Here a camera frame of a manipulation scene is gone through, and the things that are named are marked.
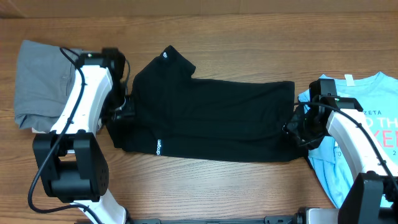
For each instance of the grey folded trousers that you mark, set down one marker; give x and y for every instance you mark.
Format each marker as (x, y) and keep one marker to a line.
(44, 80)

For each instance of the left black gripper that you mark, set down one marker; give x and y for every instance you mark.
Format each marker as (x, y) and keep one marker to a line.
(129, 113)

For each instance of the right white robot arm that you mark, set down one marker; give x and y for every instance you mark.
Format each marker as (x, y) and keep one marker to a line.
(373, 196)

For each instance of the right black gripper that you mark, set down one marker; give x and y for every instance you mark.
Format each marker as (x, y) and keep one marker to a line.
(293, 127)

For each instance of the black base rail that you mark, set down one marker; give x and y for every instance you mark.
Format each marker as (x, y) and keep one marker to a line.
(278, 219)

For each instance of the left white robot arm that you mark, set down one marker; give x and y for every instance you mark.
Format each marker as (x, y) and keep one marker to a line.
(72, 171)

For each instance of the black t-shirt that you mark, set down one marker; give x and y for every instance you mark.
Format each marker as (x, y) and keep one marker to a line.
(171, 113)

